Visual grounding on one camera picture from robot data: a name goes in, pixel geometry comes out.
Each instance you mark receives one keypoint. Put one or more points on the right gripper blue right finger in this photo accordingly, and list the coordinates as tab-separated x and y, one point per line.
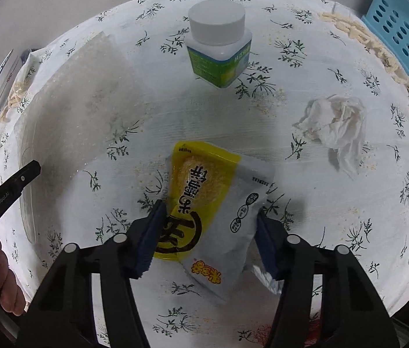
270	237

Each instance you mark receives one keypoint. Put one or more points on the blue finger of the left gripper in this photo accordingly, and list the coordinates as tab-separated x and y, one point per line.
11	189

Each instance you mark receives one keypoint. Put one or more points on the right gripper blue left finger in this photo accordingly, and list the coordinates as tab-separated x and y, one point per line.
147	233

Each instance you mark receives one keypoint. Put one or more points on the blue cookie wrapper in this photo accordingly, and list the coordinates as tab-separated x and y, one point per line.
266	279

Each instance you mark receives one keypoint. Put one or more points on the yellow grey snack wrapper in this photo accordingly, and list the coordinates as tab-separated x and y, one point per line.
214	197

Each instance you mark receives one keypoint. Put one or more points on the red mesh net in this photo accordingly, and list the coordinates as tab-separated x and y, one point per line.
306	336

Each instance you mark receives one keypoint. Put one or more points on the white tissue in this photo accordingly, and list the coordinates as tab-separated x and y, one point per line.
339	124

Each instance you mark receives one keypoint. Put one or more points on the clear bubble wrap sheet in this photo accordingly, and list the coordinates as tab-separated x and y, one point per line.
90	106

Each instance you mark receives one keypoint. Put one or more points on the white green pill bottle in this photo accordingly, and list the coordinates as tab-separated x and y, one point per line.
218	41

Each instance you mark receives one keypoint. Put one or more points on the person's left hand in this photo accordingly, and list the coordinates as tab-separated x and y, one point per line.
11	298

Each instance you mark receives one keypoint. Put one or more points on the blue white porcelain bowl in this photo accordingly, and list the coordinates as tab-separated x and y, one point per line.
9	68

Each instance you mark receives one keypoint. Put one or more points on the white floral tablecloth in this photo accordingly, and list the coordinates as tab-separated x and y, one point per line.
301	50

